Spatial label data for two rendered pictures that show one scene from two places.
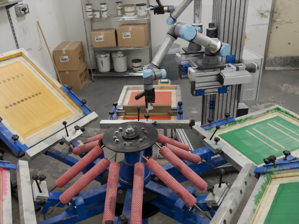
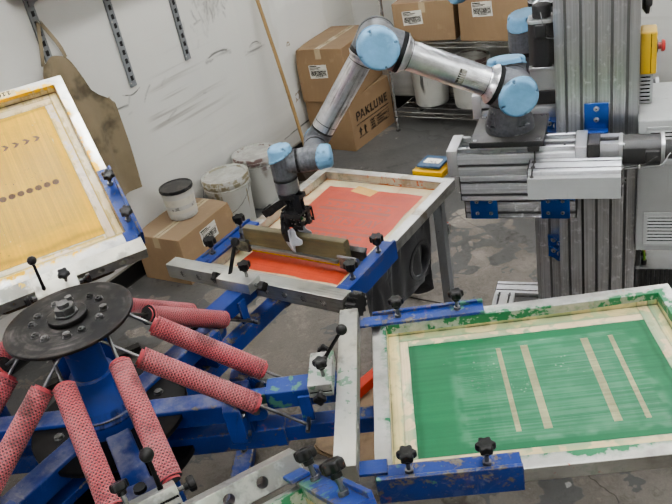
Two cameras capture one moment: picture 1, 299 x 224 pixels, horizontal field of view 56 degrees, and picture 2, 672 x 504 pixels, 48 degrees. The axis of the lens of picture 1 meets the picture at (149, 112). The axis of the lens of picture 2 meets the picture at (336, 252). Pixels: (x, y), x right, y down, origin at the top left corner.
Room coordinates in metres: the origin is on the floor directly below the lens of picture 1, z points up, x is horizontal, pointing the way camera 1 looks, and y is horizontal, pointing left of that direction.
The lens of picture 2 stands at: (0.32, -1.21, 2.17)
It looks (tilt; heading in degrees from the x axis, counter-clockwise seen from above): 29 degrees down; 31
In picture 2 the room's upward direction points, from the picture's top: 11 degrees counter-clockwise
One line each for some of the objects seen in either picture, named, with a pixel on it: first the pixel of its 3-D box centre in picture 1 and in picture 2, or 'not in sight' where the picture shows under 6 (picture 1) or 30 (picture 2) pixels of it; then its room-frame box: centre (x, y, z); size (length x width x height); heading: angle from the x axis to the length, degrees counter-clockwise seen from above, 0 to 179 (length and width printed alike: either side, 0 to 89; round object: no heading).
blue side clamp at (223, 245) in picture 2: (114, 115); (229, 248); (2.10, 0.30, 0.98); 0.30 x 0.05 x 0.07; 174
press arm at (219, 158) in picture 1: (219, 161); (362, 420); (1.51, -0.46, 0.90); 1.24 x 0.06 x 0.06; 114
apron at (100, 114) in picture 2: not in sight; (77, 118); (3.05, 1.88, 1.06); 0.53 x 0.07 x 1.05; 174
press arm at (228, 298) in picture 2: not in sight; (230, 303); (1.75, 0.06, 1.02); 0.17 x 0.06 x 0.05; 174
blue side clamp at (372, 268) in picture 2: (179, 115); (367, 272); (2.04, -0.25, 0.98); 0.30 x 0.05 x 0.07; 174
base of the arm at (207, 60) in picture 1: (210, 58); (509, 112); (2.51, -0.59, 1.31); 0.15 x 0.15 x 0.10
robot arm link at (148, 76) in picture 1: (147, 77); (282, 162); (2.09, 0.00, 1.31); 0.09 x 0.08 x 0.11; 115
